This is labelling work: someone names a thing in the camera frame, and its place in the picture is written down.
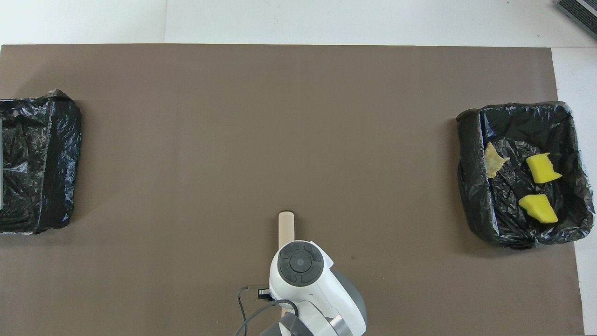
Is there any notched yellow sponge piece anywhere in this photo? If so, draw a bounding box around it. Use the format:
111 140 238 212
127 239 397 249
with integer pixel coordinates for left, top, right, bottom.
526 153 562 184

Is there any squarish yellow sponge piece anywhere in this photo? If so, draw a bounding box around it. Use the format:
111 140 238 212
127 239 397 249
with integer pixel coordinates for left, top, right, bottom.
519 194 559 224

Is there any beige hand brush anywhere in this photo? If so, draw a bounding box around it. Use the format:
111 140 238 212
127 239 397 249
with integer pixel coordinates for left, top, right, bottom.
278 211 295 255

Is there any brown table mat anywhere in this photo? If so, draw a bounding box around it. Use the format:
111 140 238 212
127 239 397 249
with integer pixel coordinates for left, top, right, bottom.
0 44 586 336

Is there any black bag-lined bin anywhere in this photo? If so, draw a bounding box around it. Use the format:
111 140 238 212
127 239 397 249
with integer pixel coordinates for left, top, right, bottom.
456 101 595 250
0 89 83 235

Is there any dark ribbed device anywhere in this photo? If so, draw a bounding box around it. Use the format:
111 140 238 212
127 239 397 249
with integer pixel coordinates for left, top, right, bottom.
555 0 597 40

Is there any pale torn bread chunk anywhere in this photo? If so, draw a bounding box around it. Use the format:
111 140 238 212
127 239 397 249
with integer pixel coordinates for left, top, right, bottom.
484 142 510 179

